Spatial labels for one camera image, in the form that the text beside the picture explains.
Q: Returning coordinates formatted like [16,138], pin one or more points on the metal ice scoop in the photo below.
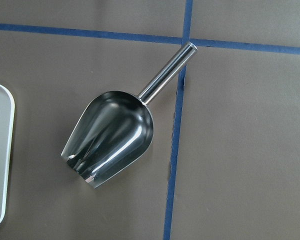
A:
[117,127]

